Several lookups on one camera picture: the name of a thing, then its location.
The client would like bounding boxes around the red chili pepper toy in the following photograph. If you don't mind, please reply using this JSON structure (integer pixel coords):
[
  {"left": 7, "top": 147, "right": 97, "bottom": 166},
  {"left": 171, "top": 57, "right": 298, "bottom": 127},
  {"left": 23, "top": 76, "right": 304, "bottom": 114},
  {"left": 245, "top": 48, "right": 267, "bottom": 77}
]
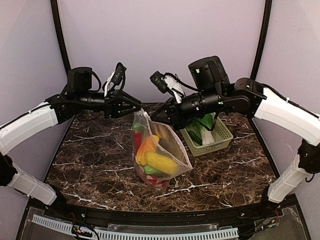
[{"left": 133, "top": 131, "right": 143, "bottom": 153}]

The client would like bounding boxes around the green bell pepper toy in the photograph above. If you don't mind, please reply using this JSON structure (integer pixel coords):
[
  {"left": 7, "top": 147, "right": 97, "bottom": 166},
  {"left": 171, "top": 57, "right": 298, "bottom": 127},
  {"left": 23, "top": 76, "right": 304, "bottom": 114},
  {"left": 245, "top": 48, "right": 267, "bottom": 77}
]
[{"left": 132, "top": 122, "right": 146, "bottom": 133}]

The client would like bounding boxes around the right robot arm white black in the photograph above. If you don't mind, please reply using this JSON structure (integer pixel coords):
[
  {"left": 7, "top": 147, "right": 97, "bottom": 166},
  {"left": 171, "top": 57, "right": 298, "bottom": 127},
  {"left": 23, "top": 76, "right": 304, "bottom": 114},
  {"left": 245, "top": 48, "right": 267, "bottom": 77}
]
[{"left": 151, "top": 56, "right": 320, "bottom": 204}]

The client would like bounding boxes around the white slotted cable duct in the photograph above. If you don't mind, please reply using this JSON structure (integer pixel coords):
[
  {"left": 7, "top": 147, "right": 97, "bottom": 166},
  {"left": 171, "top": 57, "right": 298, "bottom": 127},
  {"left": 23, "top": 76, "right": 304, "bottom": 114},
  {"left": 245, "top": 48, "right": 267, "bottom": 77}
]
[{"left": 31, "top": 214, "right": 239, "bottom": 240}]

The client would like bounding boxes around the black front rail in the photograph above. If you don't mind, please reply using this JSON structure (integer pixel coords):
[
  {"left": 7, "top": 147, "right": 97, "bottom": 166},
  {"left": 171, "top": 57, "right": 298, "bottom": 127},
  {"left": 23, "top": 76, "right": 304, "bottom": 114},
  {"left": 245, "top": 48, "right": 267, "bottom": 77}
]
[{"left": 36, "top": 194, "right": 283, "bottom": 229}]

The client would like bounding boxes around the light green bitter gourd toy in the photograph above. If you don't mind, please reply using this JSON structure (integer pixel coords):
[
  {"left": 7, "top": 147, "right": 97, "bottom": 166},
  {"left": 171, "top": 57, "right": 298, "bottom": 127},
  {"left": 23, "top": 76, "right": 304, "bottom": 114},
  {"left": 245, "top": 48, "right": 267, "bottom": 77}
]
[{"left": 143, "top": 165, "right": 163, "bottom": 176}]

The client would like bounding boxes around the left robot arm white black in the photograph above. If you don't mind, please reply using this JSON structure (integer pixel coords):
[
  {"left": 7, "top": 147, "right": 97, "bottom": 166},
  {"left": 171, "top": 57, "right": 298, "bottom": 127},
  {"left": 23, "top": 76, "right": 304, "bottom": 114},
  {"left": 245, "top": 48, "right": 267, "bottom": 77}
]
[{"left": 0, "top": 62, "right": 142, "bottom": 206}]

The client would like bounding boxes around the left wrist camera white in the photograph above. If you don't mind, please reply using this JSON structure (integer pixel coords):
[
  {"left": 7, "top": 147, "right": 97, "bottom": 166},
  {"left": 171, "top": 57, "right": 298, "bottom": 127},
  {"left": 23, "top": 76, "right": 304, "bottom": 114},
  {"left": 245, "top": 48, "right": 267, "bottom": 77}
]
[{"left": 102, "top": 62, "right": 127, "bottom": 98}]

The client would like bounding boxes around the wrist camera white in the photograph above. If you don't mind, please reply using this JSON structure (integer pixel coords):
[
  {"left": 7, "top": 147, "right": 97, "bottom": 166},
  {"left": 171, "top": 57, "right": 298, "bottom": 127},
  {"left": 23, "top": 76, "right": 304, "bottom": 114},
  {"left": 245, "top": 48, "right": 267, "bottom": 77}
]
[
  {"left": 102, "top": 62, "right": 127, "bottom": 98},
  {"left": 150, "top": 71, "right": 186, "bottom": 104}
]

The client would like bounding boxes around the black frame post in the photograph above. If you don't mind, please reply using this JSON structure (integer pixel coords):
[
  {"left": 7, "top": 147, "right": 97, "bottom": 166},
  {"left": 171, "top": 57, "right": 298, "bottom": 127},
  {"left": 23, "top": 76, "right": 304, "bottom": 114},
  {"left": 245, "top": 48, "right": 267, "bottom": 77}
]
[
  {"left": 50, "top": 0, "right": 71, "bottom": 74},
  {"left": 250, "top": 0, "right": 273, "bottom": 80}
]

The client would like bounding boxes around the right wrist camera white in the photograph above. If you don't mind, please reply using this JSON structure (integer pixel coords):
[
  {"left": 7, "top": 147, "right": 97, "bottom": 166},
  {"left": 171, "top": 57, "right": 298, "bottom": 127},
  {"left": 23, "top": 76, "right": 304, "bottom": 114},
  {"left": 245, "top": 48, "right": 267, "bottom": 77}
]
[{"left": 150, "top": 71, "right": 186, "bottom": 104}]

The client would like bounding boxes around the left black frame post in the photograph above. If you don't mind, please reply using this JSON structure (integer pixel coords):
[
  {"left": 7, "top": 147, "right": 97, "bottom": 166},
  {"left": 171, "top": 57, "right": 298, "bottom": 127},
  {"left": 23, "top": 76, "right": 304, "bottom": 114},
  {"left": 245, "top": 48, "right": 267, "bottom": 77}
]
[{"left": 50, "top": 0, "right": 71, "bottom": 74}]

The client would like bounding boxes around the red strawberry toy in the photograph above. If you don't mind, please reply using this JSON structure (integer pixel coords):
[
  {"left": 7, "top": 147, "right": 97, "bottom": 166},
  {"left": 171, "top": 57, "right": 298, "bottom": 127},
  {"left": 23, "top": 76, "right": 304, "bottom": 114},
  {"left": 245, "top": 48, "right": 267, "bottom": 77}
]
[{"left": 145, "top": 175, "right": 170, "bottom": 190}]

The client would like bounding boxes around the yellow corn toy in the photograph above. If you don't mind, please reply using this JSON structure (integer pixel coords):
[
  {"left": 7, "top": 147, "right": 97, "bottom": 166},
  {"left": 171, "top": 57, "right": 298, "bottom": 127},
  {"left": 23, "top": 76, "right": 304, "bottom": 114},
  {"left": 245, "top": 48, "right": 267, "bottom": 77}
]
[{"left": 145, "top": 151, "right": 178, "bottom": 175}]

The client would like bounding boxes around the right black frame post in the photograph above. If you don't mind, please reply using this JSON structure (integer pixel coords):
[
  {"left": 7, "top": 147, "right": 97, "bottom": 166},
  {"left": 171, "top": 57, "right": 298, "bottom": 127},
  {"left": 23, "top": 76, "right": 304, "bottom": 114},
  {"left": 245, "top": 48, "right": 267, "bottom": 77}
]
[{"left": 250, "top": 0, "right": 273, "bottom": 80}]

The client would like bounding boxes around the dark green small cucumber toy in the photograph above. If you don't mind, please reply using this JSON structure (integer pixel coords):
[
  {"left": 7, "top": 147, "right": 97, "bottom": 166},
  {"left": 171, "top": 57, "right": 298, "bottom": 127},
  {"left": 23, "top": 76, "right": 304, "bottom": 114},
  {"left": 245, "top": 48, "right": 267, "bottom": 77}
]
[{"left": 187, "top": 130, "right": 202, "bottom": 146}]

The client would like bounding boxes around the pale green plastic basket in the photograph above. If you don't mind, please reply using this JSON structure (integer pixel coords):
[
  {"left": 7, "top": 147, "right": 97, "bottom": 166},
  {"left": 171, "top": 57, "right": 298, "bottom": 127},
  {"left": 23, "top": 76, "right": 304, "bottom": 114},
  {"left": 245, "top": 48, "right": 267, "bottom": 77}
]
[{"left": 180, "top": 113, "right": 234, "bottom": 157}]

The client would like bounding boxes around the clear zip top bag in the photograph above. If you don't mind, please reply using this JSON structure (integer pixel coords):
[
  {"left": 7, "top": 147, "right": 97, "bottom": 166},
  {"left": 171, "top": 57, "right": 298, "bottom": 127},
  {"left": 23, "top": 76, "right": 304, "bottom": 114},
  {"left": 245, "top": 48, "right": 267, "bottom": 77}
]
[{"left": 131, "top": 109, "right": 193, "bottom": 190}]

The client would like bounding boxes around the bok choy toy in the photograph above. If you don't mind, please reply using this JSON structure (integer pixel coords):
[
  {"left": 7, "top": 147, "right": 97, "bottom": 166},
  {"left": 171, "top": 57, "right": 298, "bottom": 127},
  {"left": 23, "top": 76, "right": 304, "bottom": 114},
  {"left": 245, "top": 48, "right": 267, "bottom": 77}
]
[{"left": 195, "top": 114, "right": 215, "bottom": 145}]

